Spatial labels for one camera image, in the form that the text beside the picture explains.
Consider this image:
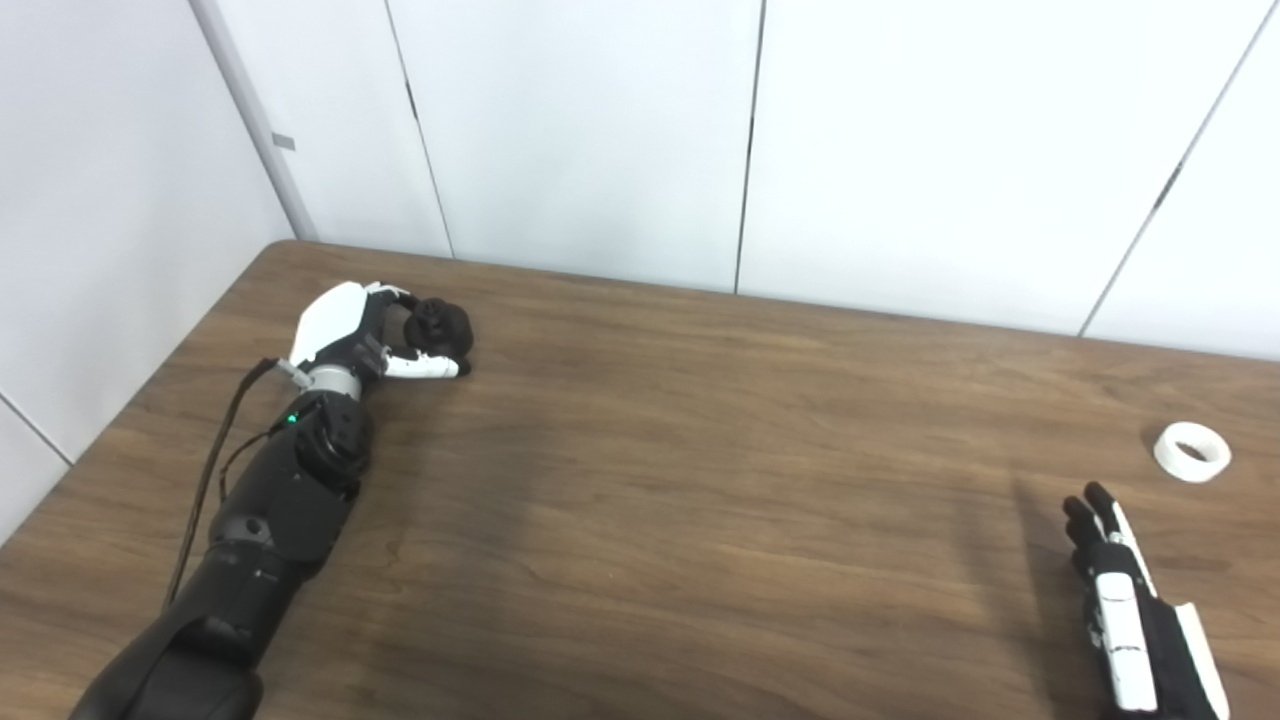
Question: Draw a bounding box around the white and black right hand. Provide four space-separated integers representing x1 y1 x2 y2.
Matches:
1062 482 1231 720

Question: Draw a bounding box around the white and black left hand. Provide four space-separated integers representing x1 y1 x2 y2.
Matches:
285 281 472 381

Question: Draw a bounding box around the round black part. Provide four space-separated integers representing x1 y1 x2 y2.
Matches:
400 298 474 361

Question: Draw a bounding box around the white ring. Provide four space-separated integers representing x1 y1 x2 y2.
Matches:
1153 421 1233 484

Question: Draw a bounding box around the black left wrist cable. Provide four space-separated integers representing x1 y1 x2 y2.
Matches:
163 358 301 611

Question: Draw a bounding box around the gray wall corner post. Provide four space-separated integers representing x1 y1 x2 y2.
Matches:
188 0 321 243

